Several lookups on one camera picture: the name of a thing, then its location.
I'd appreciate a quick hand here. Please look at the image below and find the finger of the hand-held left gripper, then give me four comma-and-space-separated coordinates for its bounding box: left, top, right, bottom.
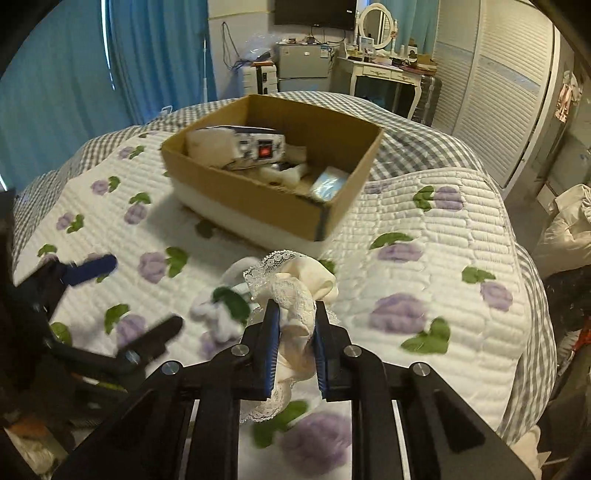
46, 315, 184, 374
39, 254, 118, 301

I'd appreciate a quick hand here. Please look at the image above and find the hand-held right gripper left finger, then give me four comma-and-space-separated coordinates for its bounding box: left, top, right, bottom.
53, 299, 282, 480

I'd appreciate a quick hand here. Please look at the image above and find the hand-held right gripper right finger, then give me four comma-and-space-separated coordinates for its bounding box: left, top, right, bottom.
314, 299, 515, 480

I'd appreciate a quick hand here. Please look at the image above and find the cream lace cloth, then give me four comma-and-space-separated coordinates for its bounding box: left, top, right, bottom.
222, 250, 340, 423

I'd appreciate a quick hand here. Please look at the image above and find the cardboard box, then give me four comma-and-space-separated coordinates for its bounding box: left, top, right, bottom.
161, 93, 386, 243

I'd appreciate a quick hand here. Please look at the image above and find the small blue white packet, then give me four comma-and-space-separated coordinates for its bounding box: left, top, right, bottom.
309, 166, 352, 204

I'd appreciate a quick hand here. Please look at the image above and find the white knit cloth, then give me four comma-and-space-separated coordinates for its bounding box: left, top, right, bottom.
256, 161, 319, 190

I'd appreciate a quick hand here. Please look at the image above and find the tissue packet with label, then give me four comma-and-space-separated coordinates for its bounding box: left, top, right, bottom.
205, 124, 287, 171

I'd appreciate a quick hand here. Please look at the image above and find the white quilt with purple flowers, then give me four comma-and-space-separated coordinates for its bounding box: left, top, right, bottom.
11, 129, 541, 480

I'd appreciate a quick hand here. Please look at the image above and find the wide blue curtain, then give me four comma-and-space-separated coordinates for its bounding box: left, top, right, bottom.
0, 0, 125, 185

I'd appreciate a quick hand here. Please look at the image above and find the blue curtain panel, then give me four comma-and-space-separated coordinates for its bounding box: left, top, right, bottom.
108, 0, 218, 125

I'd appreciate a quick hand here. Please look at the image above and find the black chair with clothes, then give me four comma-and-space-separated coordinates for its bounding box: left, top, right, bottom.
540, 270, 591, 416

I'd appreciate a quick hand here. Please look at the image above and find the white and black appliance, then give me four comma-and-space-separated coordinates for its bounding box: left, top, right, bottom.
238, 64, 280, 97

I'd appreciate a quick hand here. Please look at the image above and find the clear plastic bag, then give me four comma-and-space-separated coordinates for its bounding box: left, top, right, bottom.
245, 34, 278, 63

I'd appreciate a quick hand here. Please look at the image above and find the white clothes pile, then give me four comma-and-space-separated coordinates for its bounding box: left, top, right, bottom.
531, 185, 591, 280

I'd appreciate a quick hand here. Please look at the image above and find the grey suitcase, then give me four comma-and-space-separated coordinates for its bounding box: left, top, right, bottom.
409, 73, 443, 129

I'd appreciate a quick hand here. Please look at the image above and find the grey mini fridge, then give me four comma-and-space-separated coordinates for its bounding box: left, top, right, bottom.
276, 41, 333, 93

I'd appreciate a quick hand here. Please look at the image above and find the white dressing table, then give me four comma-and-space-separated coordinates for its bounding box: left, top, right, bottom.
335, 51, 432, 121

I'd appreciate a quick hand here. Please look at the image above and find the white louvred wardrobe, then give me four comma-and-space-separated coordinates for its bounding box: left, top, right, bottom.
431, 0, 561, 188

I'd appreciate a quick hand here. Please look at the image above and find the white oval mirror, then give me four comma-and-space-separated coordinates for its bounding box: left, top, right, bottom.
358, 2, 399, 51

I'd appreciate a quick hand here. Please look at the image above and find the narrow blue curtain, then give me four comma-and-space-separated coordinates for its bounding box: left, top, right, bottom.
392, 0, 439, 47

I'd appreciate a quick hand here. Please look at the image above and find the pink white hanging garment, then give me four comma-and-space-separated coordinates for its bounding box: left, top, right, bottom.
554, 69, 580, 123

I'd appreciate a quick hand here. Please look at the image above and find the hanging wall cable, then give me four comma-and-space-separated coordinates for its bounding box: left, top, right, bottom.
221, 21, 241, 70

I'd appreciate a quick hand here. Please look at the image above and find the black wall television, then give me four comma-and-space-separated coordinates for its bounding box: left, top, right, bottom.
274, 0, 358, 27

